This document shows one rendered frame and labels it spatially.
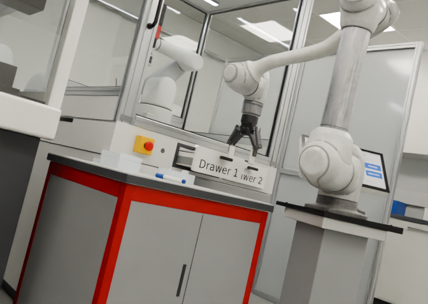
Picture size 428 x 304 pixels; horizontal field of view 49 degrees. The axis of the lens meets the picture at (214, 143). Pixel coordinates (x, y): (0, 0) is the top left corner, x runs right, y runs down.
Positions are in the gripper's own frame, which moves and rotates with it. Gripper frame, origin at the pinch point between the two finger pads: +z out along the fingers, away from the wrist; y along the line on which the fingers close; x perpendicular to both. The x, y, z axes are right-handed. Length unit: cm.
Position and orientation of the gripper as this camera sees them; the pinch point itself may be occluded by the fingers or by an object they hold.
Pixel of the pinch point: (240, 160)
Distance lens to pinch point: 206.6
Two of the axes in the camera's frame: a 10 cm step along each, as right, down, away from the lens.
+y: -6.4, -0.9, 7.6
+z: -2.3, 9.7, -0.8
